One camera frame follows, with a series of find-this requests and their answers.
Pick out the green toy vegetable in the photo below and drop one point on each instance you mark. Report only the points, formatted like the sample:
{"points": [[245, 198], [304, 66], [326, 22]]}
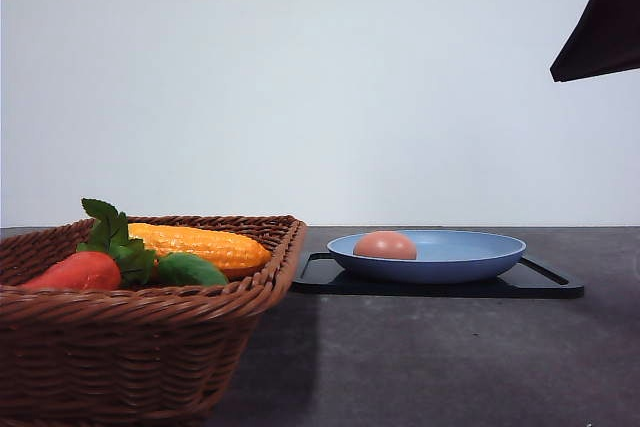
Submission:
{"points": [[186, 269]]}

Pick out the blue round plate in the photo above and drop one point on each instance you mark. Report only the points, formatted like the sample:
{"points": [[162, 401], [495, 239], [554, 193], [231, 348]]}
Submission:
{"points": [[425, 256]]}

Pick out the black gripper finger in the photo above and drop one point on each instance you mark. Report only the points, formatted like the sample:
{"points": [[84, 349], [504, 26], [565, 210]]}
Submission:
{"points": [[607, 41]]}

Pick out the brown wicker basket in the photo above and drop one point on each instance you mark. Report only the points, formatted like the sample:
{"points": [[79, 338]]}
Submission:
{"points": [[158, 355]]}

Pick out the yellow toy corn cob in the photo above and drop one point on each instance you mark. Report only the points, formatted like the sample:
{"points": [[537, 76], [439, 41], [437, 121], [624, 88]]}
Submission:
{"points": [[232, 254]]}

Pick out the black rectangular tray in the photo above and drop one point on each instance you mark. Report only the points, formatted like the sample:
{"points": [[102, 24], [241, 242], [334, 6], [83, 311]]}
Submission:
{"points": [[505, 285]]}

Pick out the red toy carrot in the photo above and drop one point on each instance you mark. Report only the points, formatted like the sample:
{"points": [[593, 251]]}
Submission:
{"points": [[108, 259]]}

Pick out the brown egg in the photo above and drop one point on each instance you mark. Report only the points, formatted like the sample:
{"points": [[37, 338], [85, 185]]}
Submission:
{"points": [[386, 243]]}

